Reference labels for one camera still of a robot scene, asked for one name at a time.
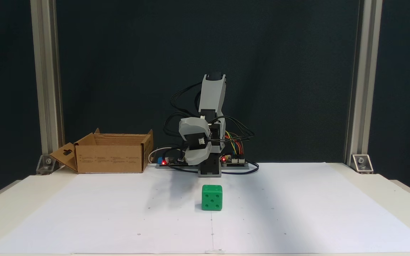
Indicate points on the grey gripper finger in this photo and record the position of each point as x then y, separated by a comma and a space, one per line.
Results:
198, 156
187, 125

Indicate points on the green die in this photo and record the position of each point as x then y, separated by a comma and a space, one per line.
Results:
212, 199

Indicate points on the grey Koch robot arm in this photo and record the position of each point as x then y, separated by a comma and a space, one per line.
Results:
212, 96

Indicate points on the circuit board with red LED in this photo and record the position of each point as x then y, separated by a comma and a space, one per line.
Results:
169, 161

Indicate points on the open cardboard box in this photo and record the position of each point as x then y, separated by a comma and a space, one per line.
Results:
109, 160

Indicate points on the metal corner bracket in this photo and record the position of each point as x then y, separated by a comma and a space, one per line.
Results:
46, 164
362, 163

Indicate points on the aluminium frame post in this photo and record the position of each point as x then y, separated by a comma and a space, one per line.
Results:
365, 71
46, 71

